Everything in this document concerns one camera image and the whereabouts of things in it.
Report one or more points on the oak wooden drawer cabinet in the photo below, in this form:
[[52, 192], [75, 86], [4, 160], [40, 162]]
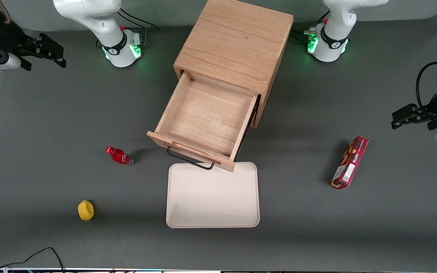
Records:
[[237, 38]]

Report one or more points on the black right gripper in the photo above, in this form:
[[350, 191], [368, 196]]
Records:
[[5, 41]]

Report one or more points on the yellow lemon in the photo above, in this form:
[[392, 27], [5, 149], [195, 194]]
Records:
[[85, 211]]

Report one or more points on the small red bottle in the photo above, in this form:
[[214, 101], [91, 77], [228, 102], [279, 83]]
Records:
[[120, 156]]

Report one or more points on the red snack box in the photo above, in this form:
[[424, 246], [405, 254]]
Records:
[[349, 165]]

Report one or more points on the beige rectangular tray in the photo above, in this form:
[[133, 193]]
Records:
[[212, 197]]

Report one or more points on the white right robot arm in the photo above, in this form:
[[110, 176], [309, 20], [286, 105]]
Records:
[[104, 22]]

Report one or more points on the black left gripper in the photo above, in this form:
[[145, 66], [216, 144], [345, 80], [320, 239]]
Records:
[[434, 106]]

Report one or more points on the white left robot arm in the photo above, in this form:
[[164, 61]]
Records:
[[334, 51]]

